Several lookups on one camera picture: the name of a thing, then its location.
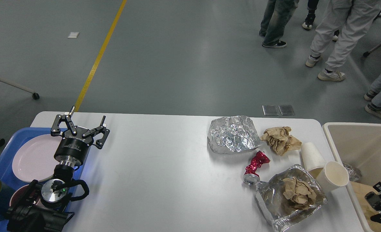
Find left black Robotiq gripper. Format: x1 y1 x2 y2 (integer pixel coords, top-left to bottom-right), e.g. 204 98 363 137
51 106 111 167

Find person black red-striped pants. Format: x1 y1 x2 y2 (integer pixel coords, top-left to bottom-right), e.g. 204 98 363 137
302 0 319 31

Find foil sheet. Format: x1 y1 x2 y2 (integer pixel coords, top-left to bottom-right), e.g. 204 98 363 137
207 115 263 154
255 164 327 232

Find person grey sweatpants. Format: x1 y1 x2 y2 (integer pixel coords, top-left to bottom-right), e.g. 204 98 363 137
306 0 381 81

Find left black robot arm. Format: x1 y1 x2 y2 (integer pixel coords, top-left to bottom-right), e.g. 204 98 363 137
5 107 110 232

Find right metal floor plate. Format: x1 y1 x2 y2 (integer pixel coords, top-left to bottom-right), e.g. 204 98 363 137
278 105 295 116

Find left metal floor plate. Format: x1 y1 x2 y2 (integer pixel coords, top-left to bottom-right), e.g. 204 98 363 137
262 105 279 116

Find blue plastic tray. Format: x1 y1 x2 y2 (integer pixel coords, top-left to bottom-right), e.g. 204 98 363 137
0 127 84 232

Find pink plate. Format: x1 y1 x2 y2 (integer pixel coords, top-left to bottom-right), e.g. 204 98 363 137
12 134 62 183

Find crumpled foil sheet bottom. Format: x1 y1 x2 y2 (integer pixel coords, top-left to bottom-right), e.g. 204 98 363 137
255 164 327 232

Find metal floor plate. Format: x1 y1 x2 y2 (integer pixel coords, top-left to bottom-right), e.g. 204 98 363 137
278 105 295 116
262 105 279 116

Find pink HOME mug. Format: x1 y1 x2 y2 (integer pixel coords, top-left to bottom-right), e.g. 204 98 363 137
9 184 42 207

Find brown paper in foil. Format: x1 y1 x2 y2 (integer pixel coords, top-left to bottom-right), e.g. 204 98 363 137
282 177 316 210

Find red crumpled foil wrapper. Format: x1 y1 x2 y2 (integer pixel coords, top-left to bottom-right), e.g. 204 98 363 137
243 151 270 186

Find tipped white paper cup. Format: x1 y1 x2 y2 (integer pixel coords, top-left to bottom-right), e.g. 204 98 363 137
308 161 349 194

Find upside-down white paper cup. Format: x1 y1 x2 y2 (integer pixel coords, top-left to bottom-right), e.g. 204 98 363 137
301 142 326 171

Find crumpled brown paper ball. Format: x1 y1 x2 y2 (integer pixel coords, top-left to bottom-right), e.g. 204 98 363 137
261 126 302 156

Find beige plastic bin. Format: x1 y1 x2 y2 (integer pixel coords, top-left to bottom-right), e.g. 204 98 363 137
322 122 381 232

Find foil sheet top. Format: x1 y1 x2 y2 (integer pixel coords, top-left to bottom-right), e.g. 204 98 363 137
207 115 263 154

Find tripod stand leg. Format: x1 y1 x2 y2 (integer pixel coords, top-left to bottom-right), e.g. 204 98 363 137
363 43 381 57

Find person black hoodie faded jeans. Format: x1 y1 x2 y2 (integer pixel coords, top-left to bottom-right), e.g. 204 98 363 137
259 0 299 48

